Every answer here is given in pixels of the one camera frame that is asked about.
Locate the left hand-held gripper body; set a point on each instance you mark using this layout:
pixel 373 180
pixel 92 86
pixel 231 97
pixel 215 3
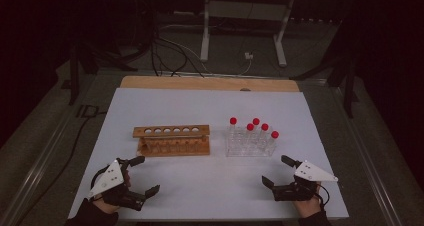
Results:
pixel 108 179

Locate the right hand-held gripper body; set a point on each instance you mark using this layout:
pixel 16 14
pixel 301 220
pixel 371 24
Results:
pixel 313 174

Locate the wooden test tube rack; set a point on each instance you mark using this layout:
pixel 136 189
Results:
pixel 138 132

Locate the red-capped clear test tube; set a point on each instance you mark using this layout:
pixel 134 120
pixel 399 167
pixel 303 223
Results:
pixel 256 121
pixel 274 134
pixel 264 127
pixel 250 127
pixel 233 121

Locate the clear plastic test tube rack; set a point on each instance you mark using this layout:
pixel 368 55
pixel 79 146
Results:
pixel 250 151

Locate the person's left hand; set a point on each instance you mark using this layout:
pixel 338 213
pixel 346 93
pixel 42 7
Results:
pixel 105 207

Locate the person's right hand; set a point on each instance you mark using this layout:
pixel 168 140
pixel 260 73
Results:
pixel 308 207

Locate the white table mat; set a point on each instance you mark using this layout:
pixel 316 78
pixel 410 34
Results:
pixel 200 109

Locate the black metal stand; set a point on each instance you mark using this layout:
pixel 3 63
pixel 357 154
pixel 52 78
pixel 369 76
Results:
pixel 349 86
pixel 74 79

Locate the white power plug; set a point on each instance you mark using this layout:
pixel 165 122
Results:
pixel 248 55

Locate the white metal stand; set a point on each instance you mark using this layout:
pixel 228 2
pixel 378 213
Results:
pixel 205 36

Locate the metal floor rail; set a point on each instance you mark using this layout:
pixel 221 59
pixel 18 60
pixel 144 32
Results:
pixel 363 146
pixel 43 156

